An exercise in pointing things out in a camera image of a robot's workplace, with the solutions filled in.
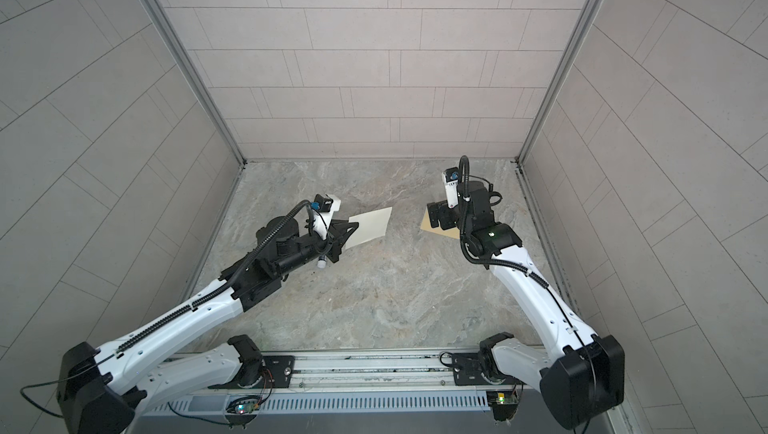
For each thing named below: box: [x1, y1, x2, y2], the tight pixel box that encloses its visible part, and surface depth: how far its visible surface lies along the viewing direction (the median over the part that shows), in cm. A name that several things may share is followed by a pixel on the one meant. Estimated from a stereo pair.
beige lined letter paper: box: [344, 207, 393, 250], surface depth 72 cm
